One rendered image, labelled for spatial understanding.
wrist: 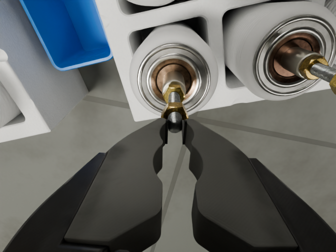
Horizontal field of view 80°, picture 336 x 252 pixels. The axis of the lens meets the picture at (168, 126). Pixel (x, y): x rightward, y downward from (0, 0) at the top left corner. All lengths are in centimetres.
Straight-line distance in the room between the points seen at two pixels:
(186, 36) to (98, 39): 30
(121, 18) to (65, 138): 42
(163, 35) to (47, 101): 25
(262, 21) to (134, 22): 15
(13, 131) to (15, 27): 16
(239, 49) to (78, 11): 34
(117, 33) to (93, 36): 20
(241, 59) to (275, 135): 41
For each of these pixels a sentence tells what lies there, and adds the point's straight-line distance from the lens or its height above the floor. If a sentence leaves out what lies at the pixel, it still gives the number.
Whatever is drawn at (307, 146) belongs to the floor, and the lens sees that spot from 68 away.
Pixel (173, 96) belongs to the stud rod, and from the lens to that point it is 16.
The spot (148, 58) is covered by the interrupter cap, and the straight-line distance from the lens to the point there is 21.
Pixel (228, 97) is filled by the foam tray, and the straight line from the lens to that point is 31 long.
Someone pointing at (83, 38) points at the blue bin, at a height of 0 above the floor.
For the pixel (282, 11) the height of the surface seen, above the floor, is 25.
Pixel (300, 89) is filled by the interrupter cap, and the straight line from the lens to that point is 25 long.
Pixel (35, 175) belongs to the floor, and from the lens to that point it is 77.
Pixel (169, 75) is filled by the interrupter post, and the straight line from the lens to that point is 20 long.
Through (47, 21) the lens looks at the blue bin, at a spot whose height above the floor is 9.
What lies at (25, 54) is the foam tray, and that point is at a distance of 39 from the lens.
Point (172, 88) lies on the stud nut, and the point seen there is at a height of 29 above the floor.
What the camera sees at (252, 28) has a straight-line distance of 23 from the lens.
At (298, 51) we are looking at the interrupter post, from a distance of 22.
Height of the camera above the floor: 46
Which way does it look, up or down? 60 degrees down
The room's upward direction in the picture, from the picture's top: 178 degrees counter-clockwise
